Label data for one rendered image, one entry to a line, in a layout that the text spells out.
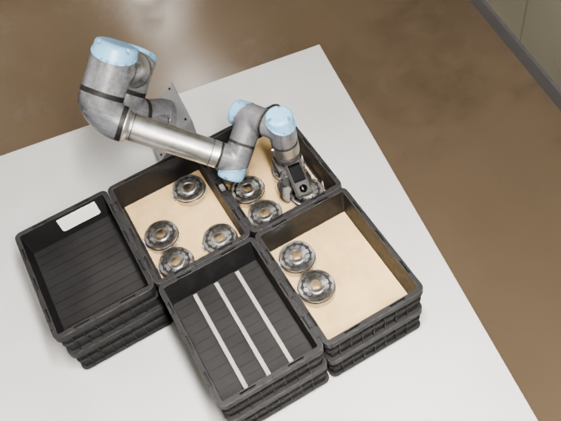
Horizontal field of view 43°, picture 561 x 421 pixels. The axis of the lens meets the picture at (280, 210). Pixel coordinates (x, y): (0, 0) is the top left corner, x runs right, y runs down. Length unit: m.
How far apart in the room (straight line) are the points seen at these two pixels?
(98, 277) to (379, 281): 0.82
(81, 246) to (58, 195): 0.38
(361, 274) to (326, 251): 0.12
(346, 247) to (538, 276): 1.15
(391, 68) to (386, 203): 1.48
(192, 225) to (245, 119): 0.42
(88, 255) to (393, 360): 0.95
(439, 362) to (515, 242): 1.14
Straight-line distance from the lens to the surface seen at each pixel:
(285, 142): 1.91
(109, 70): 1.88
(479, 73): 3.65
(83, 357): 2.14
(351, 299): 1.97
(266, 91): 2.65
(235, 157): 1.93
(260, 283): 2.02
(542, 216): 3.16
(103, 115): 1.90
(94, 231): 2.27
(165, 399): 2.09
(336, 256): 2.04
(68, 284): 2.20
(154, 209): 2.25
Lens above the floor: 2.58
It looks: 55 degrees down
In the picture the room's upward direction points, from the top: 13 degrees counter-clockwise
